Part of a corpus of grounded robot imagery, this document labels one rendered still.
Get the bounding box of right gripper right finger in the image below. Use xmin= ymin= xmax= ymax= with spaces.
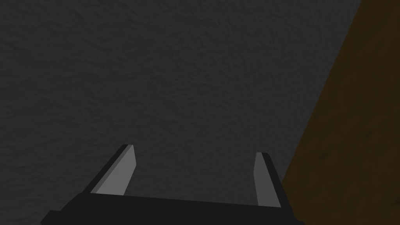
xmin=253 ymin=152 xmax=289 ymax=208

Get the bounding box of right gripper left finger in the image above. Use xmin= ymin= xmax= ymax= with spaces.
xmin=85 ymin=144 xmax=137 ymax=196

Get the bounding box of brown wooden door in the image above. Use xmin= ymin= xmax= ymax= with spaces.
xmin=281 ymin=0 xmax=400 ymax=225

